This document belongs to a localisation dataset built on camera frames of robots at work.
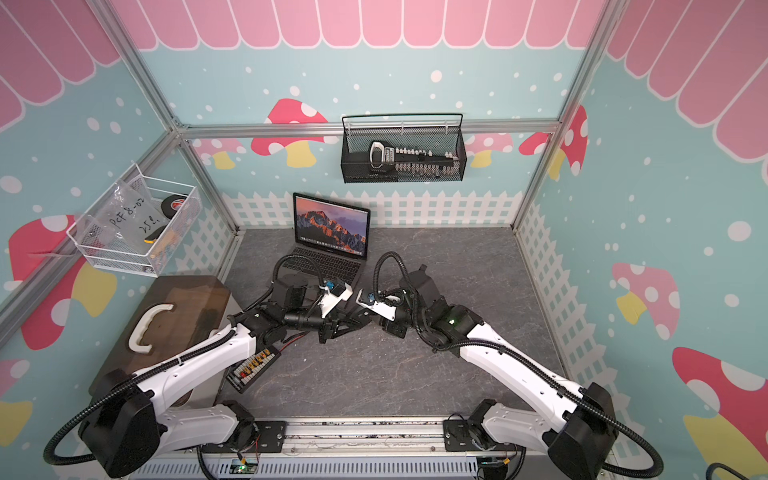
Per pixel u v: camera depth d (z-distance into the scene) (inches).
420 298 21.1
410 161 34.5
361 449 28.8
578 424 15.1
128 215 26.8
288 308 24.8
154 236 25.9
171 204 31.3
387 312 24.5
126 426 15.6
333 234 42.8
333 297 26.4
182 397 18.6
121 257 25.1
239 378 32.4
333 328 26.7
